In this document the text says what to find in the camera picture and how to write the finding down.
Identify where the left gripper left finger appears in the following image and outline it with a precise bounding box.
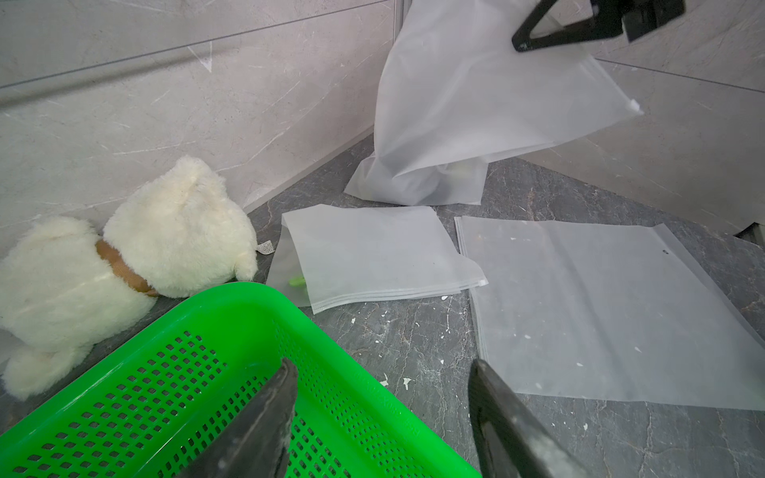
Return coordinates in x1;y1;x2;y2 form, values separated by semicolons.
178;358;298;478

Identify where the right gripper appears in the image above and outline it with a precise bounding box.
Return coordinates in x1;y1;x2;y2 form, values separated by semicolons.
512;0;687;53

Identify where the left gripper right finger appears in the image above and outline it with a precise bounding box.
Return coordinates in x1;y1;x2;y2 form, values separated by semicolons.
468;358;591;478

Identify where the clear zip-top bag stack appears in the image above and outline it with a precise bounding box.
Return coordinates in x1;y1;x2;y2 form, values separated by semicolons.
455;216;764;410

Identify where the green plastic basket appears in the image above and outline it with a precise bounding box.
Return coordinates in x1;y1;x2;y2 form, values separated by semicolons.
1;283;475;477

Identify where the white plush toy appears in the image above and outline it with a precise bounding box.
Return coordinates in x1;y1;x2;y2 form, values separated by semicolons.
1;156;272;400

